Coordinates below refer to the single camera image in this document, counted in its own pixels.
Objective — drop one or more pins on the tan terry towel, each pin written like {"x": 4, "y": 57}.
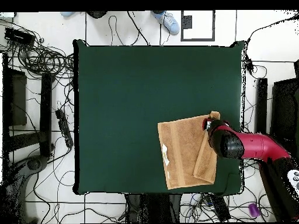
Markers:
{"x": 182, "y": 151}

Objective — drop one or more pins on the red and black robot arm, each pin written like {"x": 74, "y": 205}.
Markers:
{"x": 257, "y": 144}

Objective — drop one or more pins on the black plug adapter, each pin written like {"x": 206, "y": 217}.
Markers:
{"x": 250, "y": 65}

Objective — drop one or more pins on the dark green tablecloth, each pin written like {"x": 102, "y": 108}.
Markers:
{"x": 116, "y": 93}

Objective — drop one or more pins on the small purple object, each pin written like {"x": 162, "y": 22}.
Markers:
{"x": 254, "y": 210}

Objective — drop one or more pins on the small grey square plate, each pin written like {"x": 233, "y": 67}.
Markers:
{"x": 186, "y": 22}

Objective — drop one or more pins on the person's left foot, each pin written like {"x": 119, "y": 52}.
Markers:
{"x": 170, "y": 23}

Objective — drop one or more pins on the black power strip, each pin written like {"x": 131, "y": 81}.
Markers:
{"x": 64, "y": 127}

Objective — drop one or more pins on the grey stand base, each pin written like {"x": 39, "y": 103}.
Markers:
{"x": 35, "y": 163}

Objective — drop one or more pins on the black rectangular box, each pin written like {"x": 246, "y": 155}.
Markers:
{"x": 18, "y": 36}

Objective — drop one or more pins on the black frame stand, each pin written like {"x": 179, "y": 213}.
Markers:
{"x": 261, "y": 105}
{"x": 45, "y": 112}

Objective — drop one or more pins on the grey rectangular floor frame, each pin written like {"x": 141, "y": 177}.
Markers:
{"x": 198, "y": 40}

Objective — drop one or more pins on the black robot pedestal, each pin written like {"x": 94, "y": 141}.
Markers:
{"x": 151, "y": 207}

